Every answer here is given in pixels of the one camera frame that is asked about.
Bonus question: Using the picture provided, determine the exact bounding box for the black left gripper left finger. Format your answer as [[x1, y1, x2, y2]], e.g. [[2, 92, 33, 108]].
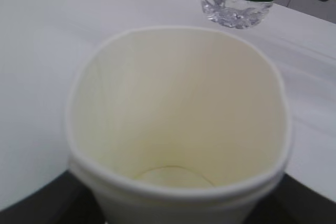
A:
[[1, 172, 106, 223]]

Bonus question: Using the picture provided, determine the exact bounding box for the white paper cup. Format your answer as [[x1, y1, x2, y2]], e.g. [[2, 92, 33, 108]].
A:
[[65, 26, 292, 223]]

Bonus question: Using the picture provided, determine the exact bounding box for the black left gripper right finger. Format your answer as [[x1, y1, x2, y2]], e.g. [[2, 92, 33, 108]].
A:
[[246, 175, 335, 224]]

